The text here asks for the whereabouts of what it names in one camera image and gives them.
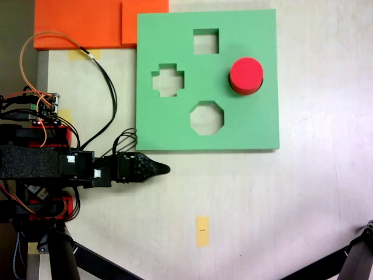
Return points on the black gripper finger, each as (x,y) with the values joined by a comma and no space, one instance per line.
(150,166)

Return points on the red cylinder block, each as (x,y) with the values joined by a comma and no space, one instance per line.
(247,74)

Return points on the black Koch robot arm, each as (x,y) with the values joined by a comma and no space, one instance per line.
(35,163)

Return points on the small orange foam block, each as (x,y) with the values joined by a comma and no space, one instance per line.
(137,20)

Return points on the large orange foam block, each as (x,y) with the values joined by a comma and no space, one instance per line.
(75,23)

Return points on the red printed table clamp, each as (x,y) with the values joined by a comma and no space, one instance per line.
(68,204)
(69,137)

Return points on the yellow tape patch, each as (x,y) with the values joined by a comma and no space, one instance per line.
(66,116)

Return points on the black power circuit board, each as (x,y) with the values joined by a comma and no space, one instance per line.
(40,193)

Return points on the yellow tape marker with line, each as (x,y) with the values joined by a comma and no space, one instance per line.
(202,237)

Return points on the circuit board with green terminal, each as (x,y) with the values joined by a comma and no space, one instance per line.
(46,112)

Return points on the slim black tripod leg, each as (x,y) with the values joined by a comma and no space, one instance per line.
(320,265)
(102,264)

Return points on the green shape sorting board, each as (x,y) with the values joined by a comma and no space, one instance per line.
(247,131)

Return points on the thick black tripod leg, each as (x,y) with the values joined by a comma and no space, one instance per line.
(358,256)
(62,259)

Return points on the wide yellow tape strip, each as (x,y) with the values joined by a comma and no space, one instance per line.
(75,55)

